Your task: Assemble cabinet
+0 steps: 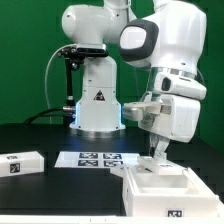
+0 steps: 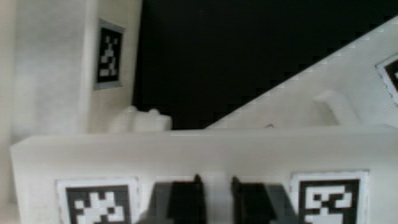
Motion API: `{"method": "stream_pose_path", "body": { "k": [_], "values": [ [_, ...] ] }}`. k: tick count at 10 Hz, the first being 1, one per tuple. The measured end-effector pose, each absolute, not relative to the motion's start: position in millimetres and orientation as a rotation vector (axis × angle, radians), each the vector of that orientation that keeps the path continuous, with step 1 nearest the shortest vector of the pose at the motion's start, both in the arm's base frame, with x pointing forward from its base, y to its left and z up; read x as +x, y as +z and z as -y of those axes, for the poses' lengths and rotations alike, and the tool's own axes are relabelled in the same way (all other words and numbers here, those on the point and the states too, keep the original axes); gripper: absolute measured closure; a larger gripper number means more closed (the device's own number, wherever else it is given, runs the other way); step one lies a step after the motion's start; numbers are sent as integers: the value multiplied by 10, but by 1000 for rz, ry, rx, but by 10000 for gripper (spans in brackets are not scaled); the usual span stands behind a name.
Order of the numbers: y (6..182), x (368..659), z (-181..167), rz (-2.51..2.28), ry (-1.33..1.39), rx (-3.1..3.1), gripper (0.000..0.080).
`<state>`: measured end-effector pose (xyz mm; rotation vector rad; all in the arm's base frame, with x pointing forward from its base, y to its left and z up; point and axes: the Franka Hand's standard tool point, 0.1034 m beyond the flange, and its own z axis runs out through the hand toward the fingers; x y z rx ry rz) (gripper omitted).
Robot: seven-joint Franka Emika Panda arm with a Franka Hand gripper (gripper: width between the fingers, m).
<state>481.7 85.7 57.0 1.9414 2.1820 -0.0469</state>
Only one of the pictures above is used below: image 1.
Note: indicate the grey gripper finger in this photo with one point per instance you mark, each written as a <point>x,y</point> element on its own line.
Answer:
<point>153,143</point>
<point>161,145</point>

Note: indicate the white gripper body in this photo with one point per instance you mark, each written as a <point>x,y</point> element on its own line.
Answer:
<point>177,119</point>

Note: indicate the white cabinet door panel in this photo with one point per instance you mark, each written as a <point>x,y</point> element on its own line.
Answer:
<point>158,167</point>
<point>118,170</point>

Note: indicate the white cabinet body box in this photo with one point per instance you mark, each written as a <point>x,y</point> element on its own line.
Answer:
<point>177,196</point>

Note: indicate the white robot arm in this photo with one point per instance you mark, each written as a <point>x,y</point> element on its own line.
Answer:
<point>167,43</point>

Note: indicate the white cabinet top block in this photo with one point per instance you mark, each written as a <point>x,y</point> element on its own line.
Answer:
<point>13,164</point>

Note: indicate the white marker sheet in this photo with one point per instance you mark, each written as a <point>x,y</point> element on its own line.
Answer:
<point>94,159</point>

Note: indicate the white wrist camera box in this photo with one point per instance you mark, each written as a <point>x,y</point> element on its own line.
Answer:
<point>178,85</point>

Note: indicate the black camera on stand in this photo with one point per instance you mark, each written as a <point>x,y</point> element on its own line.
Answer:
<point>74,55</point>

